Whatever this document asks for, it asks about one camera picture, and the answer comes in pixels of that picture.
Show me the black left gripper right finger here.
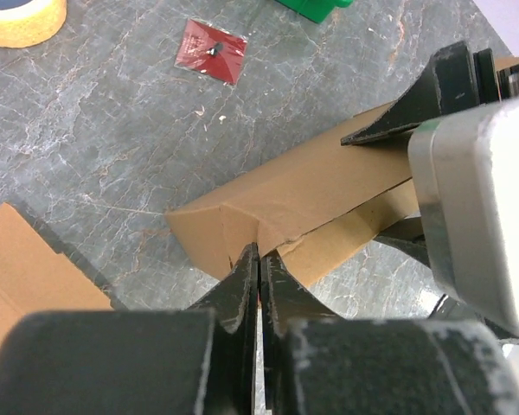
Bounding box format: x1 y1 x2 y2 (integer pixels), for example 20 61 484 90
259 254 519 414

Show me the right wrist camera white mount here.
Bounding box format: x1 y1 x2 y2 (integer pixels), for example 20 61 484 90
407 97 519 337

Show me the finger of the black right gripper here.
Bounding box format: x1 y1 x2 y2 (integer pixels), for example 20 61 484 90
375 218 431 268
341 41 480 146

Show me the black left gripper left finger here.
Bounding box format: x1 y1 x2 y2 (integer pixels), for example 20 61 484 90
0 244 260 414

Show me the flat cardboard sheet on left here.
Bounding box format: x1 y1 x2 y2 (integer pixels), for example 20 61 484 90
0 203 112 346

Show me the brown cardboard box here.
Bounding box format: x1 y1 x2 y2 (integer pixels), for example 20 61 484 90
163 55 519 289

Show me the yellow tape roll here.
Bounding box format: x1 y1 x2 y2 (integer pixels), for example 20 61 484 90
0 0 67 48

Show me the red packet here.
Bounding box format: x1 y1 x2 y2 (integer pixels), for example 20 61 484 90
175 19 248 85

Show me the green plastic tray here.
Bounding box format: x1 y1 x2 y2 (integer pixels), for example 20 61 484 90
278 0 354 23

